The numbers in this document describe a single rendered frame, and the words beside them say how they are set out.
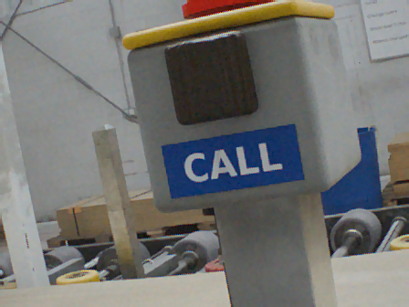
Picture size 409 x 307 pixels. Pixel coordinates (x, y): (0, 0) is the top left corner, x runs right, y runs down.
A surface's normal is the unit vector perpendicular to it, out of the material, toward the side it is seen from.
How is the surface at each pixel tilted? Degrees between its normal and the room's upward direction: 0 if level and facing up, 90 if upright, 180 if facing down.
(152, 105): 90
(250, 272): 90
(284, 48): 90
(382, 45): 90
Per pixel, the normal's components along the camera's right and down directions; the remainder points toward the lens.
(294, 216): -0.36, 0.15
